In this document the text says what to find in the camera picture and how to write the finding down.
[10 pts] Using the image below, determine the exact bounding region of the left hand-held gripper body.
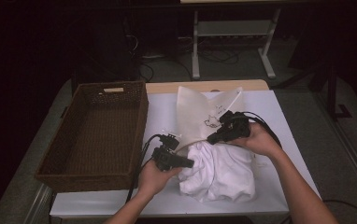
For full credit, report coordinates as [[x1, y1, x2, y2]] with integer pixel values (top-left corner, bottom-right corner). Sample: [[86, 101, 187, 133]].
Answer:
[[151, 129, 182, 173]]

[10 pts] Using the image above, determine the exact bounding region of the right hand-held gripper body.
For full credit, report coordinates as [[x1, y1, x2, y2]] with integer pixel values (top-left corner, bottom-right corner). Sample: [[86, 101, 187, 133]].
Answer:
[[218, 88, 251, 144]]

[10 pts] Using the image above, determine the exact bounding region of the beige mesh laundry bag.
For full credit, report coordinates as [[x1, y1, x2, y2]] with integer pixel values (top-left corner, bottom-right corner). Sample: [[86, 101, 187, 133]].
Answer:
[[175, 86, 268, 171]]

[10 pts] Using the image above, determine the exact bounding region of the white garment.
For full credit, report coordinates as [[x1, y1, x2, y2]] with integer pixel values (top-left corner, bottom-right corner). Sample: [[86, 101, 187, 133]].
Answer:
[[178, 141, 258, 203]]

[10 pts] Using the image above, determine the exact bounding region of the brown wicker basket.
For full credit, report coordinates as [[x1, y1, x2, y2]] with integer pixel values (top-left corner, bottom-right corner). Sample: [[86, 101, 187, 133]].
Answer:
[[34, 80, 150, 193]]

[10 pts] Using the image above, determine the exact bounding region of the person's left hand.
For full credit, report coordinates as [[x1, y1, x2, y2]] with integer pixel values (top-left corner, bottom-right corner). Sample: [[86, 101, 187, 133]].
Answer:
[[136, 159, 184, 199]]

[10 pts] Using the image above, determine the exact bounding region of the person's right hand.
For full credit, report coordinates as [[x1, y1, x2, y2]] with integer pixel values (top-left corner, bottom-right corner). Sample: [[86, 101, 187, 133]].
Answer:
[[228, 121, 283, 161]]

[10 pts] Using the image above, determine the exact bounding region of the white table mat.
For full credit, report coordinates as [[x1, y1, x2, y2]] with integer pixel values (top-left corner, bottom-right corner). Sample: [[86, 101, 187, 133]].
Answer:
[[49, 90, 321, 217]]

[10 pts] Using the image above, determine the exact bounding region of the black metal stand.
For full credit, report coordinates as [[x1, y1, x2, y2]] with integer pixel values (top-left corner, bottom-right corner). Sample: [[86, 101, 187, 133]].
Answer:
[[326, 63, 353, 121]]

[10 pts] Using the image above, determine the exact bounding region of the left hand-held gripper cable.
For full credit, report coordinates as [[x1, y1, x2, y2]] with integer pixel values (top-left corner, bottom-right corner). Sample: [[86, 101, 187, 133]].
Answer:
[[124, 133, 164, 203]]

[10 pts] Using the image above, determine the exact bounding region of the hand-held gripper cable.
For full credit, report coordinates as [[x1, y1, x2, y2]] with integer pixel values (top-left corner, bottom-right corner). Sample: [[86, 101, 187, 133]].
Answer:
[[237, 110, 357, 224], [124, 133, 164, 203]]

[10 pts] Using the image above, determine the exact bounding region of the right hand-held gripper cable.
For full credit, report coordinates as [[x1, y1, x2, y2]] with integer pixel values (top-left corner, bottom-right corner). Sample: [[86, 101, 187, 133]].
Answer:
[[237, 110, 357, 224]]

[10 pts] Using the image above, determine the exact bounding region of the black floor cable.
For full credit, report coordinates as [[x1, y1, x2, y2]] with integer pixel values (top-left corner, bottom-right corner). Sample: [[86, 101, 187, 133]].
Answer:
[[198, 46, 240, 66]]

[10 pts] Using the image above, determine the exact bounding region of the white metal desk frame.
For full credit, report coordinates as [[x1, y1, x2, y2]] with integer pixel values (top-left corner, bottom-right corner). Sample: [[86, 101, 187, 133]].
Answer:
[[191, 7, 282, 80]]

